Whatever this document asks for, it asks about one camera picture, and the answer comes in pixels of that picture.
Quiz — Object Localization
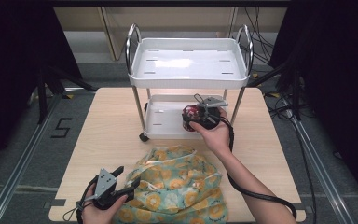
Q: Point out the hand-held gripper cable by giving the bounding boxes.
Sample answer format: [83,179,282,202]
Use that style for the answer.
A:
[211,113,298,220]
[62,175,102,224]

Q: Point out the floral green cloth bag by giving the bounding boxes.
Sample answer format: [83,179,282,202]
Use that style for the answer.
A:
[113,144,229,224]

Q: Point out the red round tin can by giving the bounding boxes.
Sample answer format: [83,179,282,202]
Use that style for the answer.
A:
[181,105,205,132]

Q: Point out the hanging black cables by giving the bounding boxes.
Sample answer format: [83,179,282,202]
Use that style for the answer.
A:
[239,6,276,66]

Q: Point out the right hand-held gripper cable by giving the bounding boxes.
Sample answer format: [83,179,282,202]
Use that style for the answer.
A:
[211,113,298,220]

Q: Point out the person's left hand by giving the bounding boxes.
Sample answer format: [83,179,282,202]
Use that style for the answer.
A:
[82,186,129,224]

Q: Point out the white two-tier trolley cart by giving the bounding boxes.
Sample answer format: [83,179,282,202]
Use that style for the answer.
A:
[125,22,255,144]

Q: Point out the black stand legs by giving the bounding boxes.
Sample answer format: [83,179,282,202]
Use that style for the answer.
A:
[36,63,98,125]
[247,57,303,121]

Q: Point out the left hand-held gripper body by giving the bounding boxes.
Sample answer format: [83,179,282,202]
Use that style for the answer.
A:
[92,167,129,211]

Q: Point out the beige wooden cabinet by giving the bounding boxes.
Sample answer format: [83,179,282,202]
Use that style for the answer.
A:
[53,6,288,62]

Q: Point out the metal floor rail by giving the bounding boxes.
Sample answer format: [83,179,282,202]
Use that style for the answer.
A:
[0,92,63,224]
[287,115,357,224]

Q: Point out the black curtain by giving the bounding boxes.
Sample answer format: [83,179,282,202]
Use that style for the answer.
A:
[0,0,83,176]
[269,0,358,203]

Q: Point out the black overhead bar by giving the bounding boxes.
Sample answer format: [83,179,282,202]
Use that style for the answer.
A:
[48,0,293,8]

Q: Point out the person's right hand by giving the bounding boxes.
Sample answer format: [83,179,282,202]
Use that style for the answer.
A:
[188,107,233,157]

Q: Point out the black floor cables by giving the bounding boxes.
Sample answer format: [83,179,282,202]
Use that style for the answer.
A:
[265,90,320,224]

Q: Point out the left hand-held gripper cable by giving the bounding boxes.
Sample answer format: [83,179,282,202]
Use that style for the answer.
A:
[62,175,102,224]

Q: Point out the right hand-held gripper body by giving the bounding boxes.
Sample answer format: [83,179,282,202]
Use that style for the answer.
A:
[199,96,229,130]

